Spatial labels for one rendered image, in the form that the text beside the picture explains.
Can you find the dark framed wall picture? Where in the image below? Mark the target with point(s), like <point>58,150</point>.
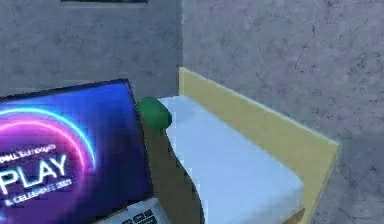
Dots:
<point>103,1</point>

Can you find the bed with pale yellow headboard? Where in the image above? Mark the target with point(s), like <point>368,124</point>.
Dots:
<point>240,160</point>

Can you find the green pillow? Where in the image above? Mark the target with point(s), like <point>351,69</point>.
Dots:
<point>154,113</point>

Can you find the silver laptop with black keys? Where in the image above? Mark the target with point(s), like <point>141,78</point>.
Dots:
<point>66,150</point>

